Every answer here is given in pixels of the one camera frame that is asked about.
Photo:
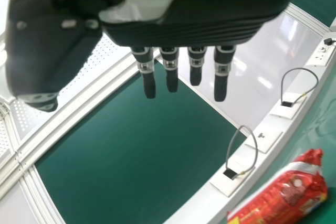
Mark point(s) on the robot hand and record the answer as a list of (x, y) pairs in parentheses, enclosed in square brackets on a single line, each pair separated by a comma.
[(183, 11)]

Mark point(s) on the red biscuit packet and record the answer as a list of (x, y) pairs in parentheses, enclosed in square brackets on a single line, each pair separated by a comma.
[(283, 195)]

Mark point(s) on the white socket plate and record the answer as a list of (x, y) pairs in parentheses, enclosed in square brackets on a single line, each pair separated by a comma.
[(236, 186), (267, 142), (283, 112)]

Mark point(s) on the white socket strip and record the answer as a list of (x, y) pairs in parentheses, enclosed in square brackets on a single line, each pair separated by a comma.
[(319, 56)]

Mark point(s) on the black plug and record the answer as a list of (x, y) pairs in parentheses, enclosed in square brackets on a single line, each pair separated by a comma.
[(329, 41)]

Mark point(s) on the grey socket rail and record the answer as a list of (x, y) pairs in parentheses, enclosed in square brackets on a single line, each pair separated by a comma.
[(260, 165)]

